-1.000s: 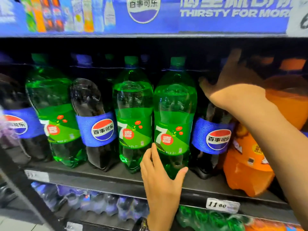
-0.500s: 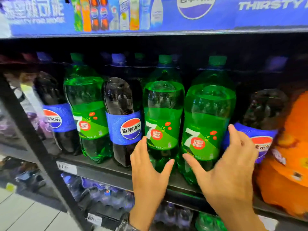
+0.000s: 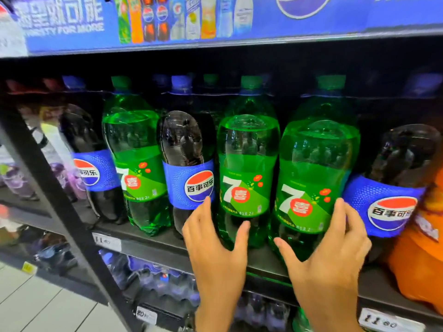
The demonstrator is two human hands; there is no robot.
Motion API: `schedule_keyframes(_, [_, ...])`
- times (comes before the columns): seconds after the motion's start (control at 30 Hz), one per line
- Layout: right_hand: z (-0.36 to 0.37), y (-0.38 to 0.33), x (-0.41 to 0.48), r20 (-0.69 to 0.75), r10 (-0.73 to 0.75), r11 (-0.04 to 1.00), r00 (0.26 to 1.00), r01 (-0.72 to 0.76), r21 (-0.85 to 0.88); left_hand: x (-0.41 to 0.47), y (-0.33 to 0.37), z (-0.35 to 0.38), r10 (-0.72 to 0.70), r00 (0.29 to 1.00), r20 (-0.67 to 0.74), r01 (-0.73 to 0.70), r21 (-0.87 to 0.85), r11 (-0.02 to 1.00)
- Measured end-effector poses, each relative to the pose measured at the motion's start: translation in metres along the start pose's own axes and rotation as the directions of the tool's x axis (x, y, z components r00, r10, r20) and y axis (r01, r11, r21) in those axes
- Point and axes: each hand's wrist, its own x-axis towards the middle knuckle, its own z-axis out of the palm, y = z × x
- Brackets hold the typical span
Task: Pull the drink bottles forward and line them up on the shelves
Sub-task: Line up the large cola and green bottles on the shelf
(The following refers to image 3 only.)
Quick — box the big purple drink bottle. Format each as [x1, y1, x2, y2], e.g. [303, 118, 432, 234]
[38, 79, 89, 203]

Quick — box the person's right hand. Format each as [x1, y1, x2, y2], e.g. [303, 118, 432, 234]
[273, 198, 373, 319]

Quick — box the person's left hand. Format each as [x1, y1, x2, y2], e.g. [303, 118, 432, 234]
[181, 196, 251, 310]

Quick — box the black metal shelf rack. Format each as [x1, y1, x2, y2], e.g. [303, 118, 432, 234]
[0, 27, 443, 332]

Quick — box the big green soda bottle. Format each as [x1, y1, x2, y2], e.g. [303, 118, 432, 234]
[216, 75, 281, 249]
[269, 75, 361, 262]
[101, 76, 173, 237]

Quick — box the big blue-label cola bottle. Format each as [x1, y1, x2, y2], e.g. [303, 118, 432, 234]
[156, 75, 218, 236]
[341, 73, 443, 264]
[59, 76, 128, 225]

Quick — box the small white price tag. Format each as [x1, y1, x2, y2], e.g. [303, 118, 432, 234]
[135, 305, 159, 326]
[92, 232, 122, 253]
[0, 3, 29, 59]

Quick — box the pack of blue-capped bottles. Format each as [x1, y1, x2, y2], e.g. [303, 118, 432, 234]
[98, 248, 202, 307]

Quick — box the big orange soda bottle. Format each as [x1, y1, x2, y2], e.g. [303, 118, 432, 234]
[387, 167, 443, 316]

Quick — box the pack of dark bottles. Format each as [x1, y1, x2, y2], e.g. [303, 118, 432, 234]
[33, 235, 79, 275]
[234, 292, 292, 332]

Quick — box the slim blue shelf banner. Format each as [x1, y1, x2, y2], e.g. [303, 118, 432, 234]
[0, 0, 443, 56]

